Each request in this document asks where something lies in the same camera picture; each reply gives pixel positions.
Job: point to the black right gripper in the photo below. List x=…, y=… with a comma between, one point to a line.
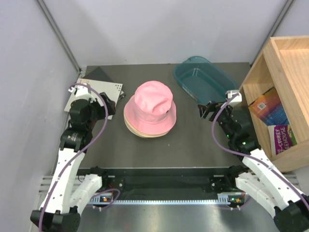
x=211, y=106

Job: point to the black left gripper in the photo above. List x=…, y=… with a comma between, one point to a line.
x=101, y=108

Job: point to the cream bucket hat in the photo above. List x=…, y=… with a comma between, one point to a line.
x=142, y=135

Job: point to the beige black reversible hat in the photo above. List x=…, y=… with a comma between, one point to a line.
x=131, y=128

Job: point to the pink bucket hat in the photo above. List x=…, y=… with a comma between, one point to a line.
x=151, y=110

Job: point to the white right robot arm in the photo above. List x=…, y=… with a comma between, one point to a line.
x=257, y=176

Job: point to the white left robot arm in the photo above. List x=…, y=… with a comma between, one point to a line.
x=62, y=207

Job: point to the white calibration board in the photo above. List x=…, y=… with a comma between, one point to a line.
x=113, y=90

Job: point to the teal plastic bin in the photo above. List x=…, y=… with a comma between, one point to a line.
x=202, y=80

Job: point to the dark grey foam pad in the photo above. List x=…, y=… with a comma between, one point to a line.
x=98, y=74

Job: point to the wooden shelf box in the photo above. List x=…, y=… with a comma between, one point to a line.
x=283, y=64

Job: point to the purple treehouse book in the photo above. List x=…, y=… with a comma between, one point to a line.
x=281, y=138

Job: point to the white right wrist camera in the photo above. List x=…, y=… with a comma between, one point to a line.
x=234, y=97

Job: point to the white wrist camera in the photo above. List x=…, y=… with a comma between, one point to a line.
x=81, y=91
x=234, y=97

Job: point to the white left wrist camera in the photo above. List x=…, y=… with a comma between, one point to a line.
x=81, y=91

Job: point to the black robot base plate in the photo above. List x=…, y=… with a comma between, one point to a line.
x=154, y=184

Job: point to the aluminium frame rail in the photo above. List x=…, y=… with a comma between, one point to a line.
x=225, y=198

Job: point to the aluminium corner post left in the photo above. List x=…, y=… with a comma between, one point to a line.
x=56, y=30

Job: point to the aluminium corner post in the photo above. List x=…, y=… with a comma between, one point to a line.
x=56, y=30
x=282, y=14

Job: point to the aluminium corner post right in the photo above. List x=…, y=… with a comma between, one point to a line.
x=282, y=14

